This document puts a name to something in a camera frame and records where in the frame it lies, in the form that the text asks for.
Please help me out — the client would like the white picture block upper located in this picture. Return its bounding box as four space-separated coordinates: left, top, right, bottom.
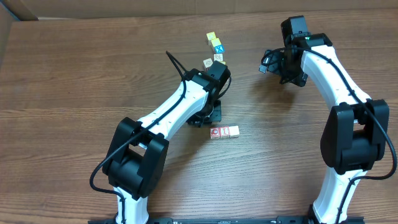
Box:
213 54 223 62

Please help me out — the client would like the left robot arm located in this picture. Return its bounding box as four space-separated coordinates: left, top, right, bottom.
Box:
101 62 231 223

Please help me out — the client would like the yellow wooden block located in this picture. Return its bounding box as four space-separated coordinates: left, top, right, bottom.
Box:
210 38 221 50
206 32 216 45

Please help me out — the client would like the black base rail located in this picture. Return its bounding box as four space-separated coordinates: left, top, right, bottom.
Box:
88 216 366 224

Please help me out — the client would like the blue X wooden block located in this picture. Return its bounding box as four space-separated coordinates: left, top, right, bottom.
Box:
213 45 224 54

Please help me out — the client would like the yellow top wooden block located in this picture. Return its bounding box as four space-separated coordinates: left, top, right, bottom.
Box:
206 32 216 45

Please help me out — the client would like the white block red side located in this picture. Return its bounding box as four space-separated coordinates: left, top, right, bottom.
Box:
203 58 213 70

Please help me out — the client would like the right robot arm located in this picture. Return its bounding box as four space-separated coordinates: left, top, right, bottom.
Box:
259 16 397 223

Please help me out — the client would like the white ladybug wooden block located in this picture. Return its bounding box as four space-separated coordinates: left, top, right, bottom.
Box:
229 126 240 138

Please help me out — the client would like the red I wooden block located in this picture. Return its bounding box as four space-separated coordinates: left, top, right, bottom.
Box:
219 126 230 138

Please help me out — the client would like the white block blue D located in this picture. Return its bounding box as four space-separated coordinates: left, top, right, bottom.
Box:
210 127 221 139

